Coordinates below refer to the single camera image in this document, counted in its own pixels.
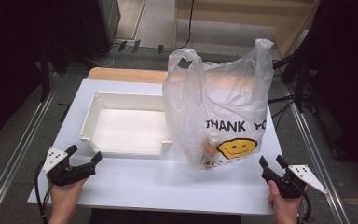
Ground dark cabinet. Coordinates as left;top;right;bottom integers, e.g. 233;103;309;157
77;0;121;60

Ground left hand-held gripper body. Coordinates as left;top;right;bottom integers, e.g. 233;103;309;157
41;147;97;188

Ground black curtain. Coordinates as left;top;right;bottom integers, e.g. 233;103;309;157
292;0;358;185

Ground clear plastic shopping bag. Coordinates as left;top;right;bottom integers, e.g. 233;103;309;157
162;38;275;171

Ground person's dark clothing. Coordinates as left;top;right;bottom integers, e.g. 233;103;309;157
89;208;241;224

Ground person's right hand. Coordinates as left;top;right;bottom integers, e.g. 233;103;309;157
267;180;309;217

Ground black floor cable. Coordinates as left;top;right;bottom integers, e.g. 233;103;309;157
267;94;296;105

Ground white plastic tray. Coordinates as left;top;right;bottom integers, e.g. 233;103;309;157
79;91;173;157

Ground black metal stand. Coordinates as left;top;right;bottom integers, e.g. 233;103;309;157
273;52;311;113
40;46;51;102

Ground person's left hand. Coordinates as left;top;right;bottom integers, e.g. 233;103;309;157
48;178;88;217

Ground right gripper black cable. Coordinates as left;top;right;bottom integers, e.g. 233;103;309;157
301;190;312;222

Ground metal floor rail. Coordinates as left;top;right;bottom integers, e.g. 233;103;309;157
283;83;351;224
0;88;57;224

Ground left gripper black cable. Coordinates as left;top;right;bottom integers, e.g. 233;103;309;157
33;160;55;224

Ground hanging black cable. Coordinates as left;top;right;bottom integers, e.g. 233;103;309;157
173;0;196;50

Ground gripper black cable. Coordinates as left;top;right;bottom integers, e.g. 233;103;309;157
33;160;55;224
301;190;312;222

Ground wooden frame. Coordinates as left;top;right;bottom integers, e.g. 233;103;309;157
173;0;321;59

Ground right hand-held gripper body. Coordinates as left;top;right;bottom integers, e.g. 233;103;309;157
261;164;328;200

